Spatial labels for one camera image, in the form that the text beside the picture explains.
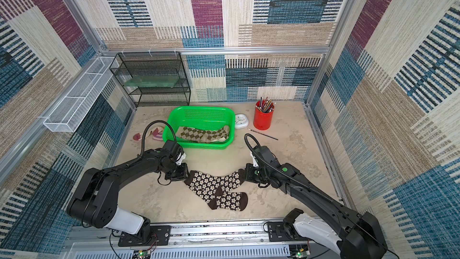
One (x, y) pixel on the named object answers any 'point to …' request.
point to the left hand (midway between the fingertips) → (188, 177)
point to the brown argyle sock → (193, 135)
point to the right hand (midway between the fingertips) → (244, 177)
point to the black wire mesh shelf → (153, 63)
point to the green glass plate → (157, 80)
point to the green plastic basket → (200, 128)
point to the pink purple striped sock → (157, 135)
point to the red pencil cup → (263, 115)
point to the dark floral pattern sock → (235, 201)
